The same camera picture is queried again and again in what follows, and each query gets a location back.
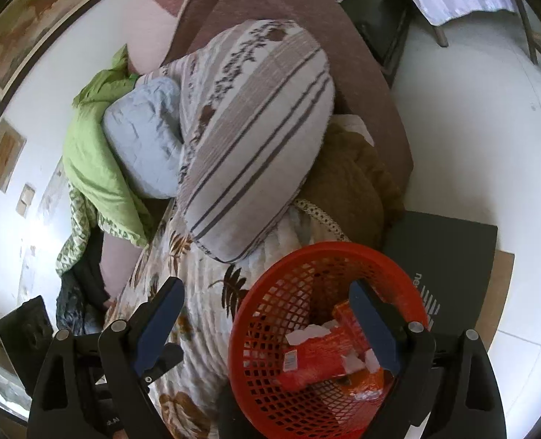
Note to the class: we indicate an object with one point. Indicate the red plastic basket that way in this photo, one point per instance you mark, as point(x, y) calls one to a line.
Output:
point(261, 329)

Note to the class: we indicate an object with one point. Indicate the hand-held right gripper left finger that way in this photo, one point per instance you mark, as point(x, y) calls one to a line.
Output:
point(156, 324)

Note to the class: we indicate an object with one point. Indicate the black jacket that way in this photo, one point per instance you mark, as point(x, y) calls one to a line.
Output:
point(83, 283)

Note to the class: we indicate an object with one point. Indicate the pink bed sheet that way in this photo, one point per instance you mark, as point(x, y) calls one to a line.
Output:
point(115, 256)

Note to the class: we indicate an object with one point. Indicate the wall switch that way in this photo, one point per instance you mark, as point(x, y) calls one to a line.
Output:
point(26, 199)

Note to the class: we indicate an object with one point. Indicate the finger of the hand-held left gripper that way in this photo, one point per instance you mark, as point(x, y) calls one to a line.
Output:
point(167, 359)

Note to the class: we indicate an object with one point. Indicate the green patterned quilt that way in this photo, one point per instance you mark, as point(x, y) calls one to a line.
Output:
point(101, 169)

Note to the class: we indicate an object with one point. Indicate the black flat object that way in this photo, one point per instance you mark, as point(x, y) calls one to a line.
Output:
point(26, 329)

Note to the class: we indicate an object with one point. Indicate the brown fleece blanket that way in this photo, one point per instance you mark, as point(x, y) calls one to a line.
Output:
point(343, 178)

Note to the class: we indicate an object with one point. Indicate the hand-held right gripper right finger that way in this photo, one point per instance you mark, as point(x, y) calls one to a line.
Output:
point(371, 324)

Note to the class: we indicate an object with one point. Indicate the black cabinet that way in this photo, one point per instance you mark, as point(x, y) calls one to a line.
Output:
point(380, 27)

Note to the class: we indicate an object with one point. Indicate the dark grey flat box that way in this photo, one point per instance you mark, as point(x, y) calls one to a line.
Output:
point(453, 256)

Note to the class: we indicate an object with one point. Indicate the leaf print blanket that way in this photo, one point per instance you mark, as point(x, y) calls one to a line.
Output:
point(206, 311)

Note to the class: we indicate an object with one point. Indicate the small framed wall picture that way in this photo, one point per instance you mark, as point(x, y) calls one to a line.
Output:
point(3, 155)

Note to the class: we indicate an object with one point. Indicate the red carton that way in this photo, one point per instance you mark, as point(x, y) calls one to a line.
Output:
point(318, 359)

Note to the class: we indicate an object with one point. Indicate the brown cardboard sheet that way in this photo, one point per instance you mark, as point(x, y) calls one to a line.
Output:
point(501, 292)

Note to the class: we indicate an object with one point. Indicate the large framed wall painting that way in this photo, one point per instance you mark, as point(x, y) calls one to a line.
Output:
point(37, 23)

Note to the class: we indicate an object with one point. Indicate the light blue pillow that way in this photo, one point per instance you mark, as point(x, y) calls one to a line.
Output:
point(142, 137)

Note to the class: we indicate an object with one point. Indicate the white paper scrap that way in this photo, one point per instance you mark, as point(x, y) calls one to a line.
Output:
point(364, 360)

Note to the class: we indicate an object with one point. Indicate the striped grey pillow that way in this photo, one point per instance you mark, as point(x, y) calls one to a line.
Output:
point(261, 137)

